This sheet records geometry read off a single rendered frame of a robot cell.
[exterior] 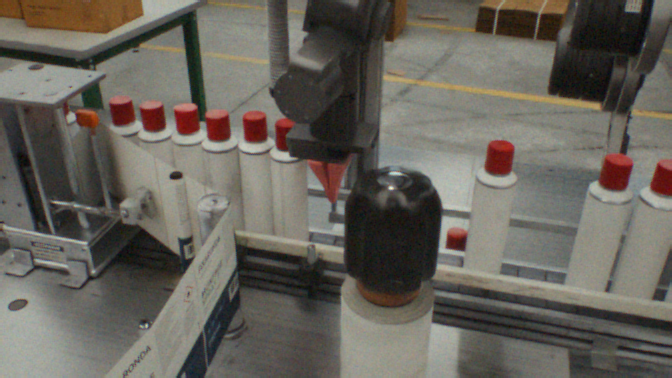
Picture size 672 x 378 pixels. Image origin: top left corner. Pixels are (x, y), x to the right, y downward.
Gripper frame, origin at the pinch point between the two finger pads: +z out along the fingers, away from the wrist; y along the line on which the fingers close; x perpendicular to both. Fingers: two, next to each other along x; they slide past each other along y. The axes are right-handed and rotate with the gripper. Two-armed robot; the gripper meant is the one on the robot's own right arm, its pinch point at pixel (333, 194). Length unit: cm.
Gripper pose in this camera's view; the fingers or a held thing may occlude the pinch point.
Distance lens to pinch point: 78.6
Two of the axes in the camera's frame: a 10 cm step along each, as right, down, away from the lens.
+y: 9.6, 1.4, -2.5
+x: 2.8, -5.0, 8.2
